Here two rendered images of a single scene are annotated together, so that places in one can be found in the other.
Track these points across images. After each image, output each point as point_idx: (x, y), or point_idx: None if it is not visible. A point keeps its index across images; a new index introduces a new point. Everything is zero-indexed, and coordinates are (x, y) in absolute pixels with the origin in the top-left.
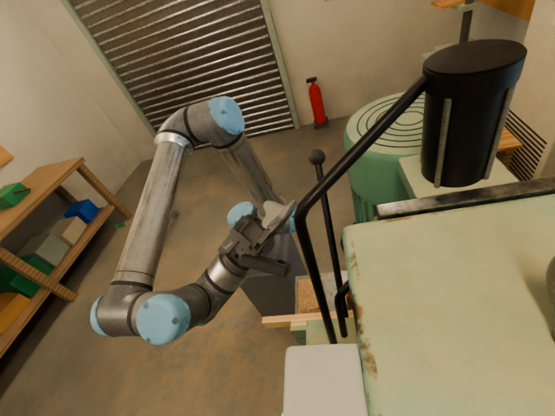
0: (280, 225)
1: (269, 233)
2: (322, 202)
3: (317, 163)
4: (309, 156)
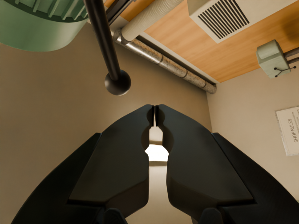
0: (167, 157)
1: (33, 194)
2: (93, 29)
3: (107, 76)
4: (110, 93)
